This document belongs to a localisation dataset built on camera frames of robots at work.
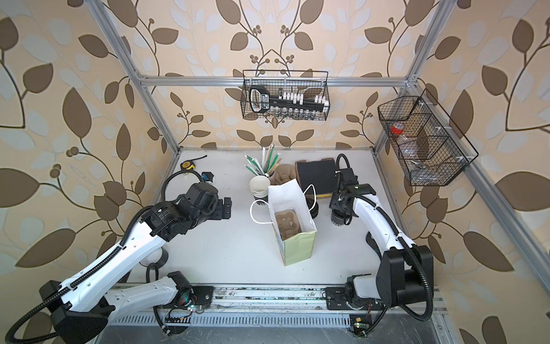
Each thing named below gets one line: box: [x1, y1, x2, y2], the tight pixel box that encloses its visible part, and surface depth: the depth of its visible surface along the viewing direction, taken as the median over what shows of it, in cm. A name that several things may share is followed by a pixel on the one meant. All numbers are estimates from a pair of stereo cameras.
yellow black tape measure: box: [179, 154, 208, 171], surface depth 114 cm
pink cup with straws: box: [243, 144, 283, 185], surface depth 98 cm
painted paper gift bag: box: [267, 178, 318, 266], surface depth 79 cm
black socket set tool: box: [249, 85, 330, 117], surface depth 86 cm
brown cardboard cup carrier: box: [274, 209, 302, 241], surface depth 91 cm
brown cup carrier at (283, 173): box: [274, 164, 297, 185], surface depth 107 cm
